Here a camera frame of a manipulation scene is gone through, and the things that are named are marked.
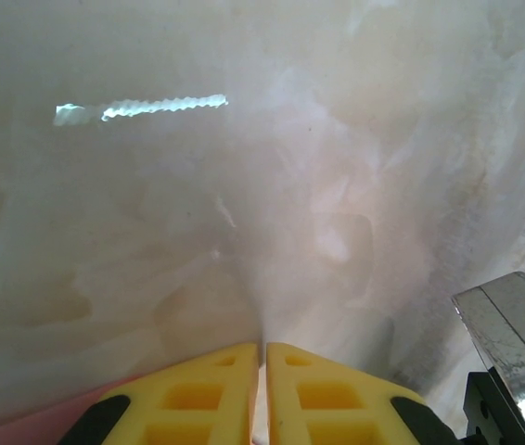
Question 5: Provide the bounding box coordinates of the long aluminium mounting rail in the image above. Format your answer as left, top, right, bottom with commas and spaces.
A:
451, 272, 525, 404

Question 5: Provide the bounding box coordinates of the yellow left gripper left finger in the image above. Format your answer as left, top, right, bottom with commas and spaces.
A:
60, 341, 260, 445

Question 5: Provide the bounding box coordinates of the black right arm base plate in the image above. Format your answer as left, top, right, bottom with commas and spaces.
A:
462, 370, 525, 445

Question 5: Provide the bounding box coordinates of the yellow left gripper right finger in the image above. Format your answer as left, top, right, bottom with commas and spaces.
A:
265, 341, 458, 445

